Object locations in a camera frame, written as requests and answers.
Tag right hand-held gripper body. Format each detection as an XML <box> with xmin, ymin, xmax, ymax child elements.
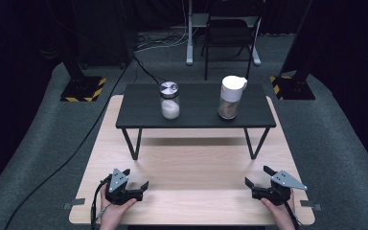
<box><xmin>250</xmin><ymin>170</ymin><xmax>309</xmax><ymax>206</ymax></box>

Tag white desk frame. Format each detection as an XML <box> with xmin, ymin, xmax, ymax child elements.
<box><xmin>185</xmin><ymin>0</ymin><xmax>263</xmax><ymax>67</ymax></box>

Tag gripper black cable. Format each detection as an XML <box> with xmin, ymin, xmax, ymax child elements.
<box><xmin>283</xmin><ymin>200</ymin><xmax>302</xmax><ymax>230</ymax></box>
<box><xmin>89</xmin><ymin>173</ymin><xmax>113</xmax><ymax>230</ymax></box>

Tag long black floor cable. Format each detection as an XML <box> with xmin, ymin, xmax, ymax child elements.
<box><xmin>3</xmin><ymin>55</ymin><xmax>142</xmax><ymax>230</ymax></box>

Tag person's right hand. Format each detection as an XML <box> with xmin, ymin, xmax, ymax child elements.
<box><xmin>260</xmin><ymin>191</ymin><xmax>297</xmax><ymax>230</ymax></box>

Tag black stand with striped base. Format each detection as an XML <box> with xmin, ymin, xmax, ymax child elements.
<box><xmin>59</xmin><ymin>0</ymin><xmax>107</xmax><ymax>104</ymax></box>
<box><xmin>269</xmin><ymin>0</ymin><xmax>321</xmax><ymax>102</ymax></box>

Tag person's left hand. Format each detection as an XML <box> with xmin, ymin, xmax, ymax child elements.
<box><xmin>100</xmin><ymin>191</ymin><xmax>139</xmax><ymax>230</ymax></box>

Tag black folding chair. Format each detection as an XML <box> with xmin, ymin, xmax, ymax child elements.
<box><xmin>202</xmin><ymin>0</ymin><xmax>264</xmax><ymax>81</ymax></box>

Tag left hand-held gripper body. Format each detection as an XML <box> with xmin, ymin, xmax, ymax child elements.
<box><xmin>104</xmin><ymin>168</ymin><xmax>146</xmax><ymax>206</ymax></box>

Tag glass jar with white lid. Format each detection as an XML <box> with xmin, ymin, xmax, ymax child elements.
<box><xmin>217</xmin><ymin>75</ymin><xmax>248</xmax><ymax>121</ymax></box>

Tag black cabinet on wheels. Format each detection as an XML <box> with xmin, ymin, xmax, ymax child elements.
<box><xmin>73</xmin><ymin>0</ymin><xmax>139</xmax><ymax>70</ymax></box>

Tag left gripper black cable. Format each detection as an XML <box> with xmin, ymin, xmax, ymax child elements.
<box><xmin>89</xmin><ymin>173</ymin><xmax>113</xmax><ymax>230</ymax></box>

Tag bundle of floor cables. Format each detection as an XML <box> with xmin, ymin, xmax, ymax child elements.
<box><xmin>133</xmin><ymin>30</ymin><xmax>190</xmax><ymax>55</ymax></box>

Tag grey tape piece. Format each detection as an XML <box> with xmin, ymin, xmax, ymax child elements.
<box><xmin>300</xmin><ymin>199</ymin><xmax>323</xmax><ymax>212</ymax></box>
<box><xmin>63</xmin><ymin>197</ymin><xmax>86</xmax><ymax>211</ymax></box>

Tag glass jar with metal lid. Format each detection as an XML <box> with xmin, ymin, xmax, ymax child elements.
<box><xmin>158</xmin><ymin>80</ymin><xmax>181</xmax><ymax>121</ymax></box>

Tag black desktop shelf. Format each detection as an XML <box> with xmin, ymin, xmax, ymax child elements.
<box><xmin>115</xmin><ymin>82</ymin><xmax>277</xmax><ymax>161</ymax></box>

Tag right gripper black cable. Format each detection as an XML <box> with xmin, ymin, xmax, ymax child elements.
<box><xmin>283</xmin><ymin>200</ymin><xmax>302</xmax><ymax>230</ymax></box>

